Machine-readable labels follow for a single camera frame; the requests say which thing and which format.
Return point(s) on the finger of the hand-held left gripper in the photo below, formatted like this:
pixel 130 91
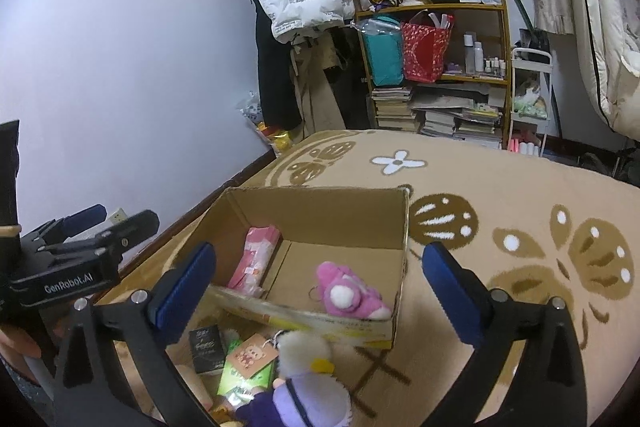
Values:
pixel 135 227
pixel 85 214

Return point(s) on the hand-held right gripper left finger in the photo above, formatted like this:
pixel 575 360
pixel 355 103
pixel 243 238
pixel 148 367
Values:
pixel 185 287

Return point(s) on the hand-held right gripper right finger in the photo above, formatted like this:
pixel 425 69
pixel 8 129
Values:
pixel 450 287

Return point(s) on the small black box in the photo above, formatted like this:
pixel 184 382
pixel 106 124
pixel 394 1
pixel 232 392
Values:
pixel 207 349

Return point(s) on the green packet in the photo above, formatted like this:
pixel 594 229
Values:
pixel 232 379

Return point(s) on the cardboard box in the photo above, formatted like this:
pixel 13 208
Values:
pixel 340 217

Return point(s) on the white fluffy plush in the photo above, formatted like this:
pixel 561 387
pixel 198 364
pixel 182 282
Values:
pixel 305 352

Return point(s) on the purple-haired plush doll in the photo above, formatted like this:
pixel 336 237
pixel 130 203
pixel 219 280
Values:
pixel 300 402

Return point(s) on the person's left hand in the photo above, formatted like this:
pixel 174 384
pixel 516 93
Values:
pixel 20 342

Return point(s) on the pink tissue pack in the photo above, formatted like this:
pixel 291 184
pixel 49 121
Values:
pixel 255 257

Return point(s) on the beige bear tag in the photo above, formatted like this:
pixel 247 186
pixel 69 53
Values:
pixel 250 354

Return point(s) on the bag of colourful toys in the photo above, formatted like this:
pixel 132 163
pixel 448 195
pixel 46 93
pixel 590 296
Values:
pixel 260 122

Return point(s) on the wide stack of books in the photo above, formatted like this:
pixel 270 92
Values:
pixel 460 117

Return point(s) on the narrow stack of books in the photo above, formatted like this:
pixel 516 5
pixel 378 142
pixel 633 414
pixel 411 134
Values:
pixel 392 109

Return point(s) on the black hanging garment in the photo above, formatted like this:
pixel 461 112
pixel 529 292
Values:
pixel 272 77

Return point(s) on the beige hanging coat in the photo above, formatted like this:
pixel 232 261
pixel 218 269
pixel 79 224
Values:
pixel 315 97

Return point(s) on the row of small bottles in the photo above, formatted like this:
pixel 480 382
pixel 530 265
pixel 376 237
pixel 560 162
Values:
pixel 495 67

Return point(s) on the short white bottle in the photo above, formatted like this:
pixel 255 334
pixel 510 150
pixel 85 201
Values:
pixel 479 59

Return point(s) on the tall white bottle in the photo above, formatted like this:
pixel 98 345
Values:
pixel 468 54

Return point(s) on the white utility cart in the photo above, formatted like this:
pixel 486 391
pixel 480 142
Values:
pixel 547 72

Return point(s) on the red patterned bag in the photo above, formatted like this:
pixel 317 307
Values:
pixel 422 52

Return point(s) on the teal bag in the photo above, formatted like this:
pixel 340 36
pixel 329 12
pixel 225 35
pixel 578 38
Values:
pixel 382 57

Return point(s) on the wooden shelf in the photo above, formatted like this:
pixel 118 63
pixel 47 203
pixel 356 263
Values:
pixel 480 8

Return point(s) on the white wall socket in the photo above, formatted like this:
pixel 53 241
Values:
pixel 117 215

